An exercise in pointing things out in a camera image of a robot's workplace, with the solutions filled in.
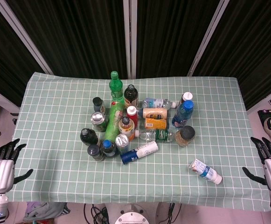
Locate round silver robot base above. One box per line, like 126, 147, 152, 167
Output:
114, 209, 149, 224

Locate purple grey cloth bag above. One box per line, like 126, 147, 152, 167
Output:
22, 201, 71, 222

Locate white blue milk carton bottle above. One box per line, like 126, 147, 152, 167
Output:
190, 158, 223, 185

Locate green white checkered tablecloth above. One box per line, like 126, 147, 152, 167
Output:
6, 71, 271, 212

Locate glass jar black lid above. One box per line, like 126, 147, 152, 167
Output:
174, 125, 196, 147

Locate dark green bottle black cap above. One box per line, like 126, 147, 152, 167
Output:
80, 128, 100, 147

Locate dark cap small bottle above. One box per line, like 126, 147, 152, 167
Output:
87, 144, 106, 161

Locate blue sports drink bottle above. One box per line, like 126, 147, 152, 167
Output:
171, 100, 195, 129

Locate silver top green can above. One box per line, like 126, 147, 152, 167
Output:
90, 112, 109, 133

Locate dark bottle with blue cap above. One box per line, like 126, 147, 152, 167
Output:
101, 140, 117, 158

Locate dark bottle white cap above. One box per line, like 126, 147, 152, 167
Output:
178, 91, 194, 107

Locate small dark blue-capped bottle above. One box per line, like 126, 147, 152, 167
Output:
92, 97, 106, 115

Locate clear bottle green label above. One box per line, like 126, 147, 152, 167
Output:
134, 129, 175, 143

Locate green chips tube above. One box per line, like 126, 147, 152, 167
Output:
104, 101, 125, 142

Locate silver top teal can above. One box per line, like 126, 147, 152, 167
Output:
115, 133, 130, 154

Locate cream bottle dark blue cap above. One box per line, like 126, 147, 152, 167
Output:
137, 107, 169, 120

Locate clear water bottle blue label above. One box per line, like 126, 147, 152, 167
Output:
142, 98, 177, 109

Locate orange drink bottle black cap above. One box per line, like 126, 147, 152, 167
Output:
118, 116, 136, 142

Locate tall green soda bottle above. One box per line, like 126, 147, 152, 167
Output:
109, 70, 125, 105

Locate red bottle white cap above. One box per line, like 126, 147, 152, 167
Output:
126, 105, 139, 128

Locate dark bottle with yellow label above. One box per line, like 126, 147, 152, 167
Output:
124, 84, 139, 110

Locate black cables under table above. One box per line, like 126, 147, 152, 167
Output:
83, 203, 110, 224

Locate white folding screen frame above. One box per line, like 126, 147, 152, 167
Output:
0, 0, 232, 79

